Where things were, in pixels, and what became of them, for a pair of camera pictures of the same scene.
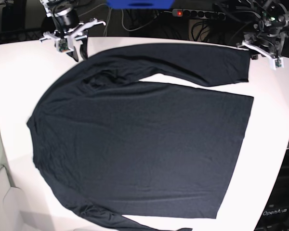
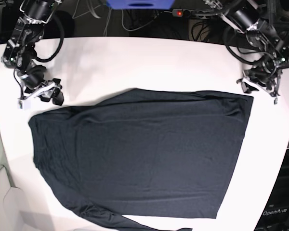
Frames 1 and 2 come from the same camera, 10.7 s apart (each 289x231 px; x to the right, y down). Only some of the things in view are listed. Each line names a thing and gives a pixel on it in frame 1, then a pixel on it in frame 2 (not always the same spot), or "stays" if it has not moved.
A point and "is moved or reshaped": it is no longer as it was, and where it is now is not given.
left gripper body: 268,47 to 266,77
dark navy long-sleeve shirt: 109,144 is moved or reshaped
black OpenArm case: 281,211 stays
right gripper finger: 84,48 to 58,97
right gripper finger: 73,54 to 45,97
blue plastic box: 139,4 stays
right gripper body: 64,40 to 33,85
